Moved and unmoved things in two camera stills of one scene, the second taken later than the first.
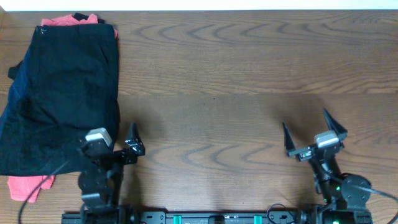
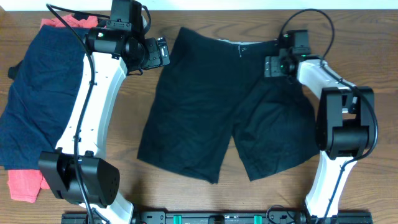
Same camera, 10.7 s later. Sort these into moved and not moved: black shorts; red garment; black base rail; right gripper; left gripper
Moved: left gripper; right gripper; black shorts
Not moved: red garment; black base rail
